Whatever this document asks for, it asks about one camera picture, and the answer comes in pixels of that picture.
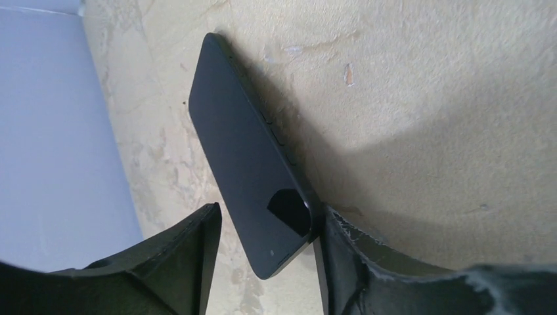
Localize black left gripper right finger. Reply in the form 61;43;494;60
314;205;556;314

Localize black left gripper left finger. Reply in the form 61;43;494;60
1;203;222;314

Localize black phone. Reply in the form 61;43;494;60
188;33;324;280

